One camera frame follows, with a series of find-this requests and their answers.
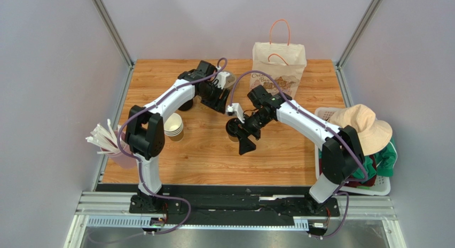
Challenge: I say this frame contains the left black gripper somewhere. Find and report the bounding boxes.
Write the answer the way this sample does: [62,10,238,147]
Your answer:
[198,81,230,115]

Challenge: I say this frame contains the single black cup lid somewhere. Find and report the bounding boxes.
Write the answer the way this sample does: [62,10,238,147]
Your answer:
[225,118,242,137]

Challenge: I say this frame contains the stack of paper cups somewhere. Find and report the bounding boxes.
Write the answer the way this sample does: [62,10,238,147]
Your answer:
[164,113,184,142]

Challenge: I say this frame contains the paper takeout bag orange handles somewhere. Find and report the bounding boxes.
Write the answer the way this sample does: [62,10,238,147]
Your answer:
[249,19,307,98]

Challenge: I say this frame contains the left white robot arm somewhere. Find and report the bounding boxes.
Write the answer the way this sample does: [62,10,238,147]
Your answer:
[118,60,237,213]

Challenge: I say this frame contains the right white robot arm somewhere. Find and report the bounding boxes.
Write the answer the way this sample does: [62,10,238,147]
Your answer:
[226,85,364,205]

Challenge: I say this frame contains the stack of black lids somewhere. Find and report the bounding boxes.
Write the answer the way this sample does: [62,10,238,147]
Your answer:
[178,99,194,112]

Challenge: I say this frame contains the pink cup with straws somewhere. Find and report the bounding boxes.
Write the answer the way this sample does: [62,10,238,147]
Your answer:
[85,119,136,169]

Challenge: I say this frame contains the dark red garment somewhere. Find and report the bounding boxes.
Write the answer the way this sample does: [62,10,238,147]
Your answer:
[318,158,378,189]

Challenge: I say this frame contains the beige bucket hat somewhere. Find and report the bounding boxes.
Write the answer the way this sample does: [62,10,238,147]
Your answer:
[328,104,393,156]

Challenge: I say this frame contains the green garment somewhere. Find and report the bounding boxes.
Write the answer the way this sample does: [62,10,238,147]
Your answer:
[318,138,398,186]

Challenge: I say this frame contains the white plastic basket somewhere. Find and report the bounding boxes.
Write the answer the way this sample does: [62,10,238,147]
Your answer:
[314,107,391,196]

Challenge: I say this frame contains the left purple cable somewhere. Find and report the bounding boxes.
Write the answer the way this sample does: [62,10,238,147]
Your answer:
[117,57,228,235]

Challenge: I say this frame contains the purple cable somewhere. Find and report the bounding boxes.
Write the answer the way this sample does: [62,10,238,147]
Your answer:
[117,57,228,235]
[228,69,370,240]

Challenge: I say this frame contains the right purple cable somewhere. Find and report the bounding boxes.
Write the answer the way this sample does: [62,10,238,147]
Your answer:
[228,69,370,240]

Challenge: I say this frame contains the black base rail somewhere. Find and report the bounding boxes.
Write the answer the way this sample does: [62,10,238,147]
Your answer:
[95,184,343,227]

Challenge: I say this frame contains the aluminium frame base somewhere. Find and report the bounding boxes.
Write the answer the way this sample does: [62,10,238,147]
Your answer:
[65,184,406,247]

